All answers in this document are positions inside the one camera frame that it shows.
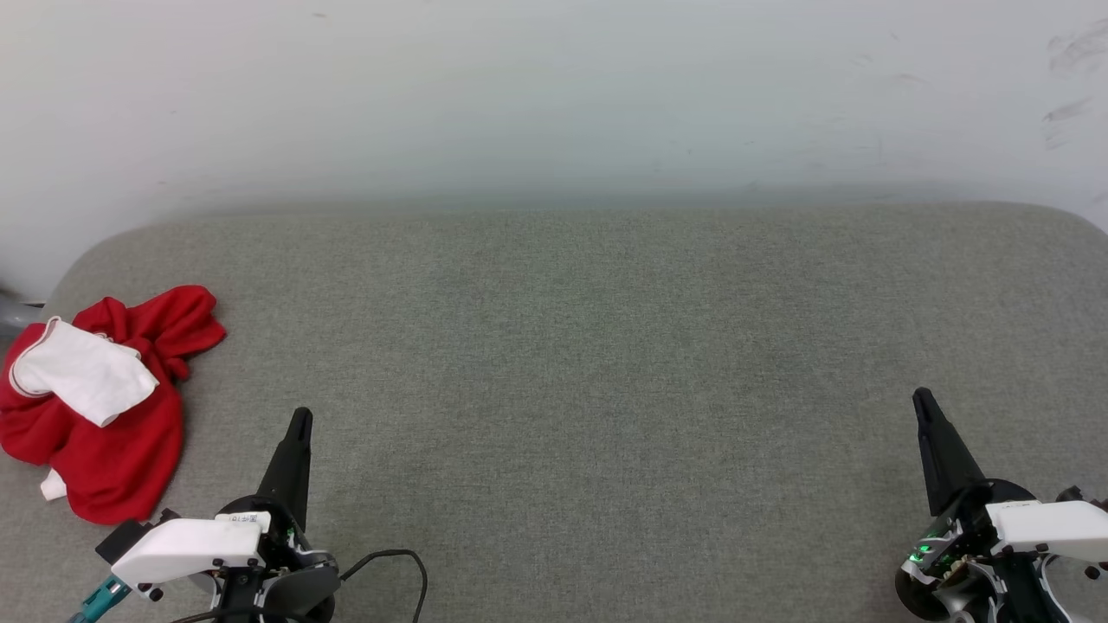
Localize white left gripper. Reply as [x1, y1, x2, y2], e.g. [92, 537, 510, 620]
[111, 407, 341, 623]

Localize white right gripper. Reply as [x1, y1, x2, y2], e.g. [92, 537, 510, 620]
[895, 387, 1108, 623]

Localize red and white basketball jersey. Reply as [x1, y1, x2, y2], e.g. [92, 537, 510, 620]
[0, 285, 229, 526]

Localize grey fabric sofa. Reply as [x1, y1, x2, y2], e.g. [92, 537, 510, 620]
[0, 202, 1108, 623]

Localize grey metal object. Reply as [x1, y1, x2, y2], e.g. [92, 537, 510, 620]
[0, 290, 46, 340]

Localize thin black cable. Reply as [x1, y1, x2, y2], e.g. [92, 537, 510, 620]
[169, 549, 430, 623]

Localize teal cable connector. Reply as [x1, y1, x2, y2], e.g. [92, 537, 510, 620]
[68, 575, 132, 623]

